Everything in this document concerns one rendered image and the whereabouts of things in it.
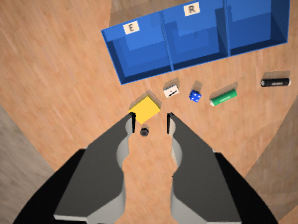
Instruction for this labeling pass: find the dark grey hex nut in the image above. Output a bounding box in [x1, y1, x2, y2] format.
[140, 128, 149, 137]

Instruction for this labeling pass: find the blue three-compartment bin rack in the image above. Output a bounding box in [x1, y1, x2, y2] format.
[100, 0, 290, 85]

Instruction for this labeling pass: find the black aa battery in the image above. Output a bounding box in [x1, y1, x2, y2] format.
[261, 78, 291, 87]

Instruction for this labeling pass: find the blue die with white pips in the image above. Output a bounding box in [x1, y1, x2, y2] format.
[189, 90, 201, 102]

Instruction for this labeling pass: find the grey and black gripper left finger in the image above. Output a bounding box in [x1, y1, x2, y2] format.
[13, 112, 136, 224]

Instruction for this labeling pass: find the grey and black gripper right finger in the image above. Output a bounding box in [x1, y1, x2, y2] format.
[167, 112, 279, 224]

